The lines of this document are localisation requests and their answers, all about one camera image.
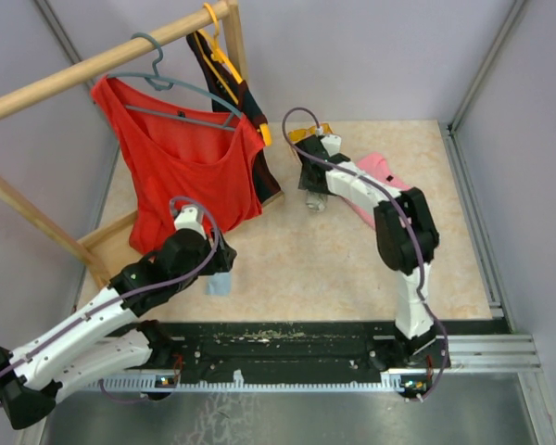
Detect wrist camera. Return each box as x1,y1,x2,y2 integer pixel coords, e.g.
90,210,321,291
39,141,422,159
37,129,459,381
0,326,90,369
319,133,342,157
173,206,206,236

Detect wooden clothes rack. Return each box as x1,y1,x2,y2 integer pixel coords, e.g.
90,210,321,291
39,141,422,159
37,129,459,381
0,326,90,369
0,0,286,288

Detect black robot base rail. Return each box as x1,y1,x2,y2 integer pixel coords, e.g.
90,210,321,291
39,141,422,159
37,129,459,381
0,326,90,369
69,319,537,401

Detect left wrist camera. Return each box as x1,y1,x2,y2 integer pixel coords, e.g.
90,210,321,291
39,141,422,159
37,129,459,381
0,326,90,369
173,206,206,236

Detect yellow clothes hanger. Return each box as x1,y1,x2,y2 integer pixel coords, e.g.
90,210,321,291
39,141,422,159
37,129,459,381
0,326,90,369
186,1,272,146

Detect grey patterned glasses case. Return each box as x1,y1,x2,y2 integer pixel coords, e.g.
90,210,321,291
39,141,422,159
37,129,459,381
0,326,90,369
305,191,328,212

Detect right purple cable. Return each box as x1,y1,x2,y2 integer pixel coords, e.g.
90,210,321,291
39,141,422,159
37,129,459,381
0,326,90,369
282,108,449,402

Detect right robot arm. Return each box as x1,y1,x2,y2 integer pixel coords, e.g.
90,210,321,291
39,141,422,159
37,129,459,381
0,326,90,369
295,135,440,367

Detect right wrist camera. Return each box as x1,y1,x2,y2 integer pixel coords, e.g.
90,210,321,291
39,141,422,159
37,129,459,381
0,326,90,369
319,133,342,157

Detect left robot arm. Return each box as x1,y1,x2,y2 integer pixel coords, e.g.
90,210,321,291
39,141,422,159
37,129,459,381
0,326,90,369
0,229,237,430

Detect folded pink t-shirt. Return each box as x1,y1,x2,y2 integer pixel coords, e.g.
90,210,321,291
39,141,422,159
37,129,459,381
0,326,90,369
345,152,410,229

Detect grey-blue clothes hanger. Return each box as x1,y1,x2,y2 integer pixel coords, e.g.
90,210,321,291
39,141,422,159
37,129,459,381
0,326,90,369
106,32,244,132

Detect red tank top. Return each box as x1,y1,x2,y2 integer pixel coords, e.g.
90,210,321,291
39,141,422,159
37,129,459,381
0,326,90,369
92,77,264,253

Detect dark navy maroon garment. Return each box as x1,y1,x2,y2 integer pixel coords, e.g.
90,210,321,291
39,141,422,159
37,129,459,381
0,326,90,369
186,31,282,205

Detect orange sunglasses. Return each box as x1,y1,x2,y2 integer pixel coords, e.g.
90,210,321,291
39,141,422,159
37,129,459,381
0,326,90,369
287,122,333,144

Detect narrow blue cleaning cloth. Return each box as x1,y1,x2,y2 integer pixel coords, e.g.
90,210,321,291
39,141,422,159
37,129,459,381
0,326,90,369
205,272,232,297

